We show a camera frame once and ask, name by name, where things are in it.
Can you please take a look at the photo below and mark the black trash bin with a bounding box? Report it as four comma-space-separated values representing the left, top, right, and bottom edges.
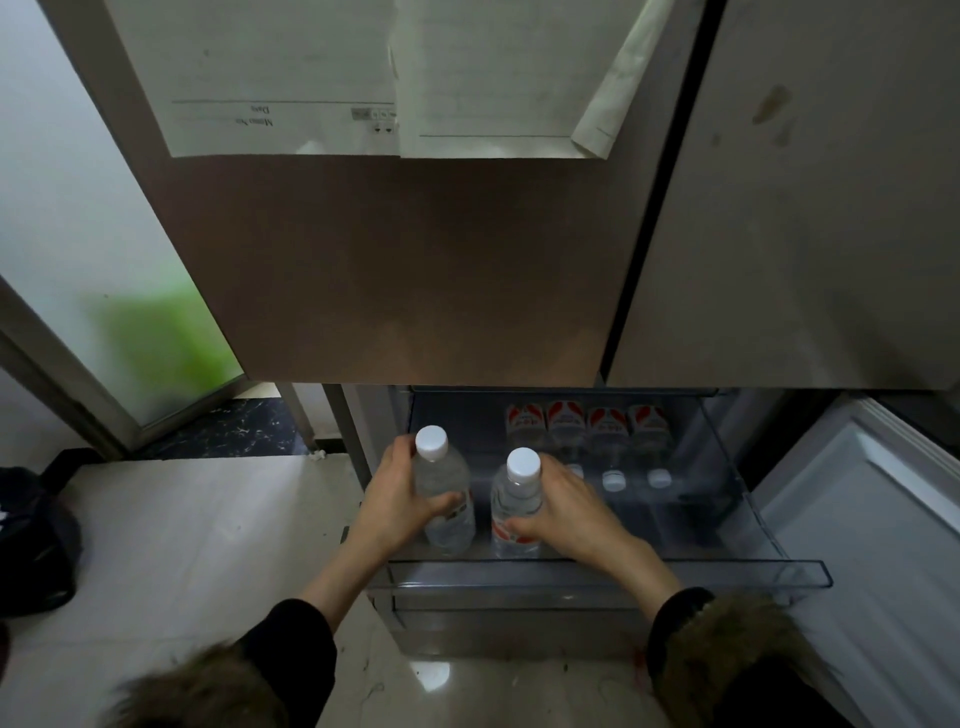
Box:
0, 464, 84, 620

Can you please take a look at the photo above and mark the white fridge door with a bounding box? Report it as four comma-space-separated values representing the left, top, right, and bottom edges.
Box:
749, 393, 960, 728

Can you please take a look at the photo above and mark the brown refrigerator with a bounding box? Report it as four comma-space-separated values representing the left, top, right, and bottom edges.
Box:
37, 0, 960, 728

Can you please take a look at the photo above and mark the person's right hand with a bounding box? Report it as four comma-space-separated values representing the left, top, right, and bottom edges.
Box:
504, 452, 655, 584

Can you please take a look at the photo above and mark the person's right forearm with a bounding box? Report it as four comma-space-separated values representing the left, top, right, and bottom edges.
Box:
618, 543, 856, 728

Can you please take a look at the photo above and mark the frosted glass door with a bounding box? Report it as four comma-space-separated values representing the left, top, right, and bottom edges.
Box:
0, 0, 256, 451
0, 277, 320, 463

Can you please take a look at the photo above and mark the person's left forearm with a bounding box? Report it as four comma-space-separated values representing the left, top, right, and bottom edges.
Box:
104, 543, 391, 728

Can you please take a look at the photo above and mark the white lined paper sheet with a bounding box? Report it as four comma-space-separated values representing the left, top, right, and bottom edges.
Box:
104, 0, 403, 159

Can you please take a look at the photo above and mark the green object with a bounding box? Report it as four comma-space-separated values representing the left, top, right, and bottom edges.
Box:
101, 288, 241, 406

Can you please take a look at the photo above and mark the clear plastic fridge drawer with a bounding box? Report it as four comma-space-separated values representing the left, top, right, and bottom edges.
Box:
365, 386, 835, 613

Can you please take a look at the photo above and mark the person's left hand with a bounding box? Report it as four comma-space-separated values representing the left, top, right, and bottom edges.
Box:
343, 433, 466, 577

